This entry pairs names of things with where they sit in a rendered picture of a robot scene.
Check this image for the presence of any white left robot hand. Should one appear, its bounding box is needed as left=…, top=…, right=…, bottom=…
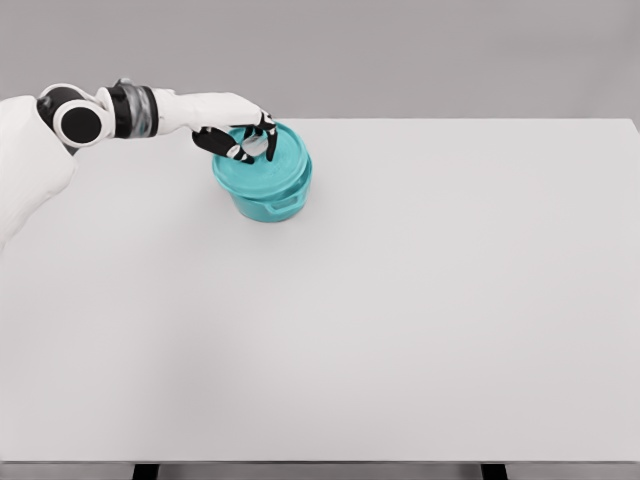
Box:
left=187, top=91, right=279, bottom=165

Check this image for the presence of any teal pot lid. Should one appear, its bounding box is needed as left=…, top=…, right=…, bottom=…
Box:
left=211, top=121, right=309, bottom=197

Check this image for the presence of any teal pot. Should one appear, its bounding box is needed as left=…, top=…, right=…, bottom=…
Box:
left=216, top=153, right=314, bottom=224

